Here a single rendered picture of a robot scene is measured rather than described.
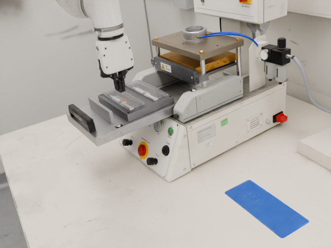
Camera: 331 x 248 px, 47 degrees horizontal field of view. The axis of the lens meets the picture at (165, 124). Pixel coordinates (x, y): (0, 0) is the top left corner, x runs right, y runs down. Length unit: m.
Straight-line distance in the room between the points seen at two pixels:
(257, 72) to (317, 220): 0.52
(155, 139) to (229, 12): 0.49
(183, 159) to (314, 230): 0.42
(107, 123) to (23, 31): 1.49
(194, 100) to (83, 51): 1.59
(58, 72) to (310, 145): 1.80
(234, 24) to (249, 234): 0.72
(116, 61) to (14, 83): 1.54
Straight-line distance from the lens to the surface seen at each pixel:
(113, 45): 1.10
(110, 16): 1.07
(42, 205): 1.24
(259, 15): 1.24
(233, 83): 1.22
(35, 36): 2.54
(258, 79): 1.32
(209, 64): 1.22
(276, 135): 1.41
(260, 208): 1.09
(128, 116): 1.09
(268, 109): 1.38
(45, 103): 2.66
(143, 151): 1.28
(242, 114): 1.29
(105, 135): 1.07
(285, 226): 1.04
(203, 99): 1.16
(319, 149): 1.26
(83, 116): 1.10
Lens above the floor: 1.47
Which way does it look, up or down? 28 degrees down
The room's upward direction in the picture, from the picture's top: 8 degrees counter-clockwise
